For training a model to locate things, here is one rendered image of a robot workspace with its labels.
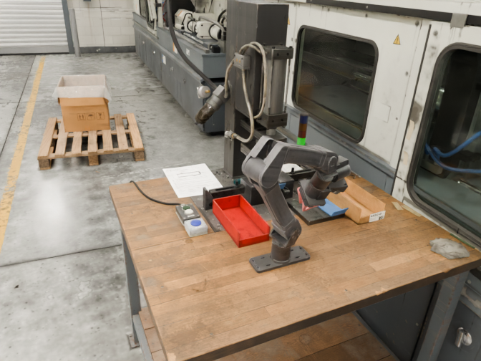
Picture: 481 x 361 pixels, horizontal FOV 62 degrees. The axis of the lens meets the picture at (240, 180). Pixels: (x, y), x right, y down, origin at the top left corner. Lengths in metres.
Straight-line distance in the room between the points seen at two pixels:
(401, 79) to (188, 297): 1.28
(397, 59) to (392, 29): 0.14
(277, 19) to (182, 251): 0.88
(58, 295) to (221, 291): 1.63
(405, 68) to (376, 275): 0.93
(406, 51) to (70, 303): 2.20
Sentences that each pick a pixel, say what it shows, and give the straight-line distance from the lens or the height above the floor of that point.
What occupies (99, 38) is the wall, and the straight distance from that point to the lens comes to 10.64.
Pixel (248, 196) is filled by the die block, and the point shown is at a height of 0.94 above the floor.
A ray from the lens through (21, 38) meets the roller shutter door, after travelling 10.63.
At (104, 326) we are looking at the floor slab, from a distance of 2.45.
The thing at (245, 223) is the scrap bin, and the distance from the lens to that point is 1.52.
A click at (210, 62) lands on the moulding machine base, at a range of 4.63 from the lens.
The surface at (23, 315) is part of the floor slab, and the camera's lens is 2.66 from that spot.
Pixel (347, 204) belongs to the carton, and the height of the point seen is 0.95.
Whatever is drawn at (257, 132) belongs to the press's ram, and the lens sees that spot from 1.62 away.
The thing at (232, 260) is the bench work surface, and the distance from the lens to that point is 1.34.
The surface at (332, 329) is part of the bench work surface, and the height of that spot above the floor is 0.22.
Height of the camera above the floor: 1.73
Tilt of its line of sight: 27 degrees down
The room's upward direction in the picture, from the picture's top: 2 degrees clockwise
